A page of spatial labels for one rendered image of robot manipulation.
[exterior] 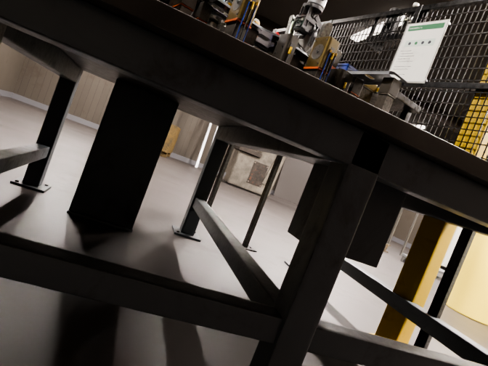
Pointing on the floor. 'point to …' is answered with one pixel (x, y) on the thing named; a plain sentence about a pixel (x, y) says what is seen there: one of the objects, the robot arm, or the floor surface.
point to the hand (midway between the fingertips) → (301, 55)
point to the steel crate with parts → (170, 141)
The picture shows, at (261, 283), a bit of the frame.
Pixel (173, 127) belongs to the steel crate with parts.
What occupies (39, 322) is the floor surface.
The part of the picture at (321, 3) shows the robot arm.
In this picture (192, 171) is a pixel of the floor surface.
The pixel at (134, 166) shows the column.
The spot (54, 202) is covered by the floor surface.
